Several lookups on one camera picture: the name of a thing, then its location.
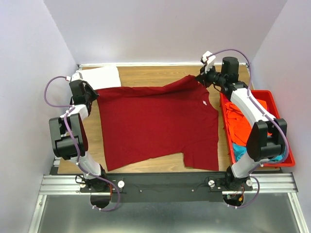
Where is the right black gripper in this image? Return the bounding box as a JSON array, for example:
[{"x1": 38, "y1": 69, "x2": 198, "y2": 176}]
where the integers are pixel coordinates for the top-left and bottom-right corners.
[{"x1": 195, "y1": 63, "x2": 225, "y2": 89}]

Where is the dark red t shirt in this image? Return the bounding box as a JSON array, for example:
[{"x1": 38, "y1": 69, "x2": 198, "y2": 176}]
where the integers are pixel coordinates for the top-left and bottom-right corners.
[{"x1": 97, "y1": 75, "x2": 219, "y2": 171}]

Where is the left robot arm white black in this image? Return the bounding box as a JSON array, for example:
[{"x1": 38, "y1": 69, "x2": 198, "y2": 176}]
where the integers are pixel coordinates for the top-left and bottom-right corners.
[{"x1": 49, "y1": 79, "x2": 109, "y2": 192}]

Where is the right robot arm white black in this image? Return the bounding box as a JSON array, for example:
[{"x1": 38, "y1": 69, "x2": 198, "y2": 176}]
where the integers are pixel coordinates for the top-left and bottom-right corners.
[{"x1": 196, "y1": 52, "x2": 290, "y2": 190}]

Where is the folded white t shirt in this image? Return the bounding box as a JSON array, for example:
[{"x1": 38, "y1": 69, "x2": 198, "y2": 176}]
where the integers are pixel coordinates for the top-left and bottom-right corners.
[{"x1": 79, "y1": 66, "x2": 121, "y2": 90}]

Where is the orange t shirt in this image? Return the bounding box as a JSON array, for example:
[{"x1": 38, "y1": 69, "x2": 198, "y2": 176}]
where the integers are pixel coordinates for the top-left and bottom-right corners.
[{"x1": 224, "y1": 98, "x2": 270, "y2": 148}]

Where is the red plastic bin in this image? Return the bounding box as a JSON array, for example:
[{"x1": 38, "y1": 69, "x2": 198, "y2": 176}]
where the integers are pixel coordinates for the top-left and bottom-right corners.
[{"x1": 219, "y1": 89, "x2": 296, "y2": 168}]

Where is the teal t shirt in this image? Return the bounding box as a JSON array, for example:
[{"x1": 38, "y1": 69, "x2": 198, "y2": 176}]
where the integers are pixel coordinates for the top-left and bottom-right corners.
[{"x1": 232, "y1": 143, "x2": 285, "y2": 162}]

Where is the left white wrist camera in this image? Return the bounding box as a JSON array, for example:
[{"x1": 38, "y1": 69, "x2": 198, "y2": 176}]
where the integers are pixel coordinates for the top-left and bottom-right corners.
[{"x1": 65, "y1": 71, "x2": 83, "y2": 82}]

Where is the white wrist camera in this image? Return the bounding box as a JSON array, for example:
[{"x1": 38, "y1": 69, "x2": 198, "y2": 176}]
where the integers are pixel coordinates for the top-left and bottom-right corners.
[
  {"x1": 65, "y1": 71, "x2": 83, "y2": 82},
  {"x1": 200, "y1": 51, "x2": 216, "y2": 74}
]

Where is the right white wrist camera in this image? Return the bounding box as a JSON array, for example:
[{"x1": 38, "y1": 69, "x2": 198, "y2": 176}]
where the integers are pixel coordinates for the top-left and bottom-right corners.
[{"x1": 200, "y1": 51, "x2": 216, "y2": 74}]

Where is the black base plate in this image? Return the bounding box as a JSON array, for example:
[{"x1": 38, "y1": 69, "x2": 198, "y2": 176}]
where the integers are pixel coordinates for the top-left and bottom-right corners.
[{"x1": 76, "y1": 172, "x2": 253, "y2": 206}]

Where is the aluminium frame rail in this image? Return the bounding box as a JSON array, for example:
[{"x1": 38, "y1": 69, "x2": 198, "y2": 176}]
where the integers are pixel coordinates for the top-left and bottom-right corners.
[{"x1": 28, "y1": 63, "x2": 304, "y2": 233}]

